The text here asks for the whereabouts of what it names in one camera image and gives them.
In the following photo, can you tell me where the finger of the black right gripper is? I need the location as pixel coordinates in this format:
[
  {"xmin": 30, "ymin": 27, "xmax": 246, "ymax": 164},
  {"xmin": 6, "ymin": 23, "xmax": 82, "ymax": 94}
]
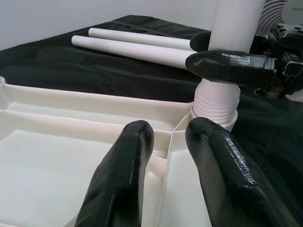
[
  {"xmin": 185, "ymin": 50, "xmax": 276, "ymax": 85},
  {"xmin": 189, "ymin": 30, "xmax": 213, "ymax": 52}
]

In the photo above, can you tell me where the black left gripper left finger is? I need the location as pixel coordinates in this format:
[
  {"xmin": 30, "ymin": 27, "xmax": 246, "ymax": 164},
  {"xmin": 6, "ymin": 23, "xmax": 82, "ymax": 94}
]
[{"xmin": 75, "ymin": 120, "xmax": 155, "ymax": 227}]

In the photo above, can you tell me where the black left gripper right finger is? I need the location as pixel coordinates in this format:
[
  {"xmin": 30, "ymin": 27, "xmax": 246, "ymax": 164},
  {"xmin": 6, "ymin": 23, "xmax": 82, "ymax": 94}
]
[{"xmin": 185, "ymin": 117, "xmax": 299, "ymax": 227}]

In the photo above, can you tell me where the white plastic table leg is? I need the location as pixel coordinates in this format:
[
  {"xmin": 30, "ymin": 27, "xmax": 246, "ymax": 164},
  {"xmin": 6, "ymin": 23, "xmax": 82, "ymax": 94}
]
[
  {"xmin": 192, "ymin": 0, "xmax": 266, "ymax": 130},
  {"xmin": 71, "ymin": 35, "xmax": 190, "ymax": 70},
  {"xmin": 88, "ymin": 27, "xmax": 191, "ymax": 50}
]

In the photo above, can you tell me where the white plastic children table top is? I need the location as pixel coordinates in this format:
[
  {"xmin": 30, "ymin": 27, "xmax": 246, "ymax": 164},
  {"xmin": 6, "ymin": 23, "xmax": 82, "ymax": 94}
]
[{"xmin": 0, "ymin": 75, "xmax": 239, "ymax": 227}]

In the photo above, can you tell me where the white standing fan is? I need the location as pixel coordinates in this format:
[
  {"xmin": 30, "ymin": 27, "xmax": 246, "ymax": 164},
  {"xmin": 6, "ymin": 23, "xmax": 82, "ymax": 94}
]
[{"xmin": 257, "ymin": 0, "xmax": 303, "ymax": 33}]

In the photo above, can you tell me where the black table cloth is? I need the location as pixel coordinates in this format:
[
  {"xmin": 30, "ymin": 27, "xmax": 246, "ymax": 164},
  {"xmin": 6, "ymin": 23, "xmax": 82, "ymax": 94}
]
[{"xmin": 0, "ymin": 14, "xmax": 303, "ymax": 227}]

